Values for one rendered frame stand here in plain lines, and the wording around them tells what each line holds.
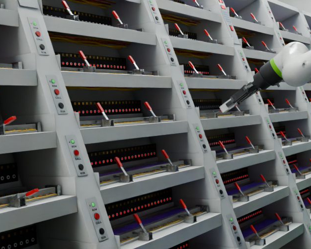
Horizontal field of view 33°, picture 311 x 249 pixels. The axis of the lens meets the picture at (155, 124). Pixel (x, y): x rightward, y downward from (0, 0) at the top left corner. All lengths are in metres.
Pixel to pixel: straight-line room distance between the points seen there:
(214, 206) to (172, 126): 0.35
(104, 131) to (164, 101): 0.51
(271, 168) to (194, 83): 0.68
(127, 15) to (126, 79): 0.46
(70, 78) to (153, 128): 0.38
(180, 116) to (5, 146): 0.88
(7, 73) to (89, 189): 0.39
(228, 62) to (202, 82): 0.48
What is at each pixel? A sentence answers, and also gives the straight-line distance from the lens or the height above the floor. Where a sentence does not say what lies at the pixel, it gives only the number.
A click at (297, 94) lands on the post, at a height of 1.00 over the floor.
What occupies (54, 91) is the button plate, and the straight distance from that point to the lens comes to 1.53.
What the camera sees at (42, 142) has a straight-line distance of 1.43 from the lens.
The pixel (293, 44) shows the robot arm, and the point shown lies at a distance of 2.08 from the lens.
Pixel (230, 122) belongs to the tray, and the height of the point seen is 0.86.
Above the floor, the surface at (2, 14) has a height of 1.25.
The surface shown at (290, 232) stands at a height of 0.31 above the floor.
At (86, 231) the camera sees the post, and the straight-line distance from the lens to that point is 1.44.
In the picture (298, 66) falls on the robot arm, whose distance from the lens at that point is 1.94.
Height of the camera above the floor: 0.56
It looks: 10 degrees up
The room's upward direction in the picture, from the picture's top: 20 degrees counter-clockwise
